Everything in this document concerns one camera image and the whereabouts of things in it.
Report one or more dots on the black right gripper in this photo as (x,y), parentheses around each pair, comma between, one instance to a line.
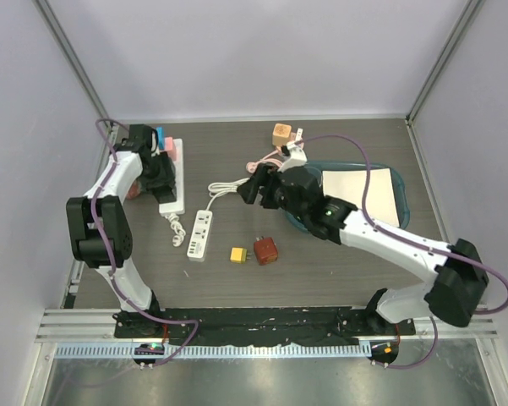
(249,190)

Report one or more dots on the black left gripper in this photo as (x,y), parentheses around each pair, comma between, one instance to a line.
(165,178)

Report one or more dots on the pink cube adapter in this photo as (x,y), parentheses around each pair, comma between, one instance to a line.
(167,145)

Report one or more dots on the long white power strip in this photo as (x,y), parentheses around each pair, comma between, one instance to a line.
(178,206)

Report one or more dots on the blue plug adapter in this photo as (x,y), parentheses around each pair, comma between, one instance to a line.
(160,138)

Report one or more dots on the red carp cube adapter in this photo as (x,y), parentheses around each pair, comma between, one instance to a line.
(265,250)

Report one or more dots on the yellow usb plug adapter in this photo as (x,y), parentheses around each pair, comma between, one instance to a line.
(239,255)

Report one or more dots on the black cube adapter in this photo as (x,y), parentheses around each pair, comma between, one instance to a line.
(164,194)

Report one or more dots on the small white usb power strip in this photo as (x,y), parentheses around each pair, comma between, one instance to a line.
(198,243)

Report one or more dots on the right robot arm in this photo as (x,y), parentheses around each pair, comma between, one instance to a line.
(452,281)

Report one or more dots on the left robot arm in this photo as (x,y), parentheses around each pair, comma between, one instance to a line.
(98,227)

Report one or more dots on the pink round socket base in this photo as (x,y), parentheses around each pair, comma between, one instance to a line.
(291,148)

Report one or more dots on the white flat plug adapter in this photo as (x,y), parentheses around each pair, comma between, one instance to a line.
(297,136)

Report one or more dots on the orange cube adapter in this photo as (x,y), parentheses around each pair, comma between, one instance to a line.
(281,134)

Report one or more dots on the white paper sheet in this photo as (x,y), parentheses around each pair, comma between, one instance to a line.
(363,190)

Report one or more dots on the teal plastic tray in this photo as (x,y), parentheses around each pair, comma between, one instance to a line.
(317,167)

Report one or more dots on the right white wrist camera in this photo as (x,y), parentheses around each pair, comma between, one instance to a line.
(294,161)

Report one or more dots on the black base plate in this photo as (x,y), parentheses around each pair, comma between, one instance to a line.
(260,327)

